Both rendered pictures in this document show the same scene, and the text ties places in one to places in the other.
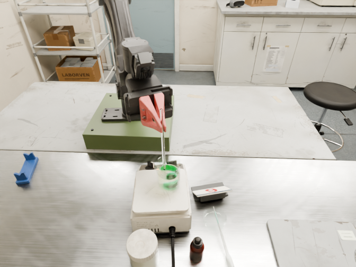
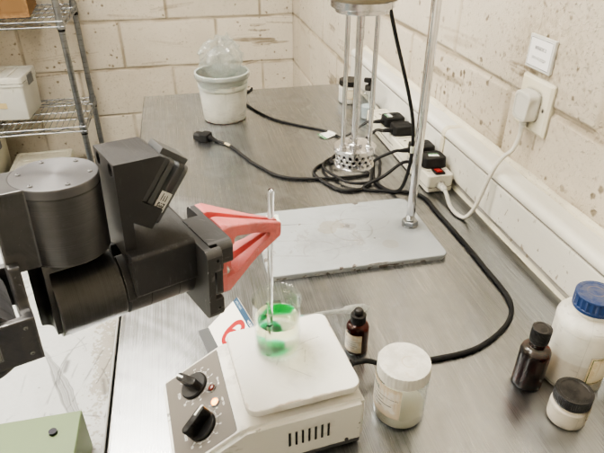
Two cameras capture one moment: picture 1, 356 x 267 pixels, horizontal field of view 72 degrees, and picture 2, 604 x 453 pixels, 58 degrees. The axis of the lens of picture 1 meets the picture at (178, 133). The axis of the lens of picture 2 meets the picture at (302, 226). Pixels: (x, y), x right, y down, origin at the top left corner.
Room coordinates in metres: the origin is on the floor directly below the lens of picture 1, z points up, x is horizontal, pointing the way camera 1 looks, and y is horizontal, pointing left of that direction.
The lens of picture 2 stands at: (0.45, 0.45, 1.42)
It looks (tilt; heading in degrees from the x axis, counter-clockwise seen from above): 32 degrees down; 255
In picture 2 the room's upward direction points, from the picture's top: straight up
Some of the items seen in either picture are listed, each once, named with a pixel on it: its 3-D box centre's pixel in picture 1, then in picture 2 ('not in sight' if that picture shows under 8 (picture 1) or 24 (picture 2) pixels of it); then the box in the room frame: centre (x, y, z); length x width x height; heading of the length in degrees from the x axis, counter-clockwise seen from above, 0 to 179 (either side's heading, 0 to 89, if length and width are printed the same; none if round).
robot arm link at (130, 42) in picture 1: (136, 62); (21, 256); (0.56, 0.10, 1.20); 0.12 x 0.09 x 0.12; 19
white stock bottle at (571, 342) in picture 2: not in sight; (582, 335); (0.00, 0.07, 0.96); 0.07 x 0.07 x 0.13
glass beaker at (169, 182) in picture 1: (167, 174); (279, 323); (0.36, 0.02, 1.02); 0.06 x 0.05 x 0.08; 116
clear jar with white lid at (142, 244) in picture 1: (143, 252); (401, 386); (0.23, 0.07, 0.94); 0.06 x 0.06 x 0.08
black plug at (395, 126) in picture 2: not in sight; (396, 128); (-0.06, -0.64, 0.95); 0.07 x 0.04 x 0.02; 177
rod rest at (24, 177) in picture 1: (26, 167); not in sight; (0.49, 0.44, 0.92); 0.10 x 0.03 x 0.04; 10
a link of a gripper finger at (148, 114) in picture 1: (160, 114); (229, 235); (0.41, 0.03, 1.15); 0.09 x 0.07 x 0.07; 21
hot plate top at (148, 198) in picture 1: (160, 189); (289, 359); (0.36, 0.04, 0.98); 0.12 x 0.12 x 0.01; 3
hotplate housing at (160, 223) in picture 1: (161, 192); (268, 393); (0.38, 0.04, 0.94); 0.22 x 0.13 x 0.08; 3
